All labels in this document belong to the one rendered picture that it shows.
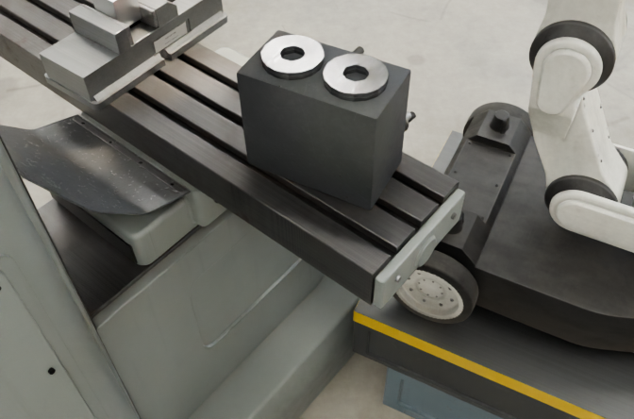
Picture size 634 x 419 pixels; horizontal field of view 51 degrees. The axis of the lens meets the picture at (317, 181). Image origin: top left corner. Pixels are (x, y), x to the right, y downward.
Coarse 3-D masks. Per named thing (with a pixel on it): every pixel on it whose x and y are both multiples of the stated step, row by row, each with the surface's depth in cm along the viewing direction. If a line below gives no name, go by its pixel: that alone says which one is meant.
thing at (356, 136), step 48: (288, 48) 96; (336, 48) 97; (240, 96) 97; (288, 96) 92; (336, 96) 90; (384, 96) 90; (288, 144) 99; (336, 144) 94; (384, 144) 94; (336, 192) 101
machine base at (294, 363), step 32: (320, 288) 181; (288, 320) 175; (320, 320) 175; (352, 320) 178; (256, 352) 169; (288, 352) 168; (320, 352) 171; (352, 352) 185; (224, 384) 163; (256, 384) 163; (288, 384) 164; (320, 384) 176; (192, 416) 157; (224, 416) 157; (256, 416) 158; (288, 416) 167
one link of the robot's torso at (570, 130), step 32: (544, 64) 115; (576, 64) 112; (544, 96) 119; (576, 96) 117; (544, 128) 129; (576, 128) 126; (544, 160) 135; (576, 160) 132; (608, 160) 134; (608, 192) 132
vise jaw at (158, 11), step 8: (144, 0) 121; (152, 0) 121; (160, 0) 121; (144, 8) 120; (152, 8) 119; (160, 8) 120; (168, 8) 122; (176, 8) 124; (144, 16) 121; (152, 16) 120; (160, 16) 121; (168, 16) 123; (152, 24) 121; (160, 24) 122
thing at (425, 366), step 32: (448, 160) 186; (384, 320) 151; (416, 320) 151; (480, 320) 151; (512, 320) 151; (384, 352) 162; (416, 352) 154; (448, 352) 146; (480, 352) 146; (512, 352) 145; (544, 352) 145; (576, 352) 145; (608, 352) 145; (416, 384) 163; (448, 384) 157; (480, 384) 151; (512, 384) 143; (544, 384) 140; (576, 384) 140; (608, 384) 140; (416, 416) 175; (448, 416) 169; (480, 416) 161; (512, 416) 153; (544, 416) 147; (576, 416) 140; (608, 416) 135
